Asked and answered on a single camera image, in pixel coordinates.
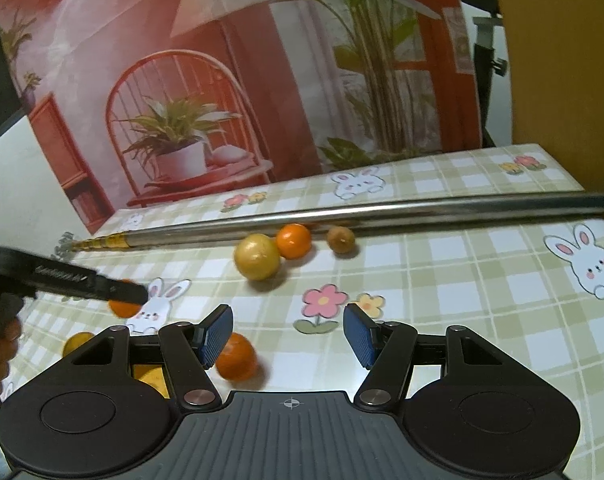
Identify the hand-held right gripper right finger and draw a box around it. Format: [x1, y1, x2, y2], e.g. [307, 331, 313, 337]
[343, 303, 507, 408]

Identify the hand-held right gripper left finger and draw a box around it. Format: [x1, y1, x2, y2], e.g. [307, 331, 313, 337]
[72, 304, 233, 412]

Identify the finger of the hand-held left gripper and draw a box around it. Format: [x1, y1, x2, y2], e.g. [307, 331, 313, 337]
[89, 275, 149, 306]

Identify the orange tangerine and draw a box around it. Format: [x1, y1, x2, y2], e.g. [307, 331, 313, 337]
[216, 332, 257, 380]
[275, 223, 313, 260]
[108, 280, 142, 318]

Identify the golden yellow pear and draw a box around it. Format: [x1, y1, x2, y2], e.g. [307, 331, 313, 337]
[233, 234, 281, 281]

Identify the brown walnut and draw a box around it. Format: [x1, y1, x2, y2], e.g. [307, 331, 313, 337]
[327, 226, 356, 254]

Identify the long metal pole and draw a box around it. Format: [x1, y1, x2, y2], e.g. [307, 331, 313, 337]
[62, 190, 604, 253]

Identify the checkered bunny tablecloth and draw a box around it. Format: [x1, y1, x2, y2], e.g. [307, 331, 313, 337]
[0, 142, 604, 480]

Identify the printed room backdrop cloth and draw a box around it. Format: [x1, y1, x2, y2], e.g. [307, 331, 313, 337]
[0, 0, 485, 226]

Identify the black office chair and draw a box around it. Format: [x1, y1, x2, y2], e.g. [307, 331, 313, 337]
[459, 0, 507, 148]

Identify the wooden panel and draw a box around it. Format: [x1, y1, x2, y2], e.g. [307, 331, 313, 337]
[489, 0, 604, 148]

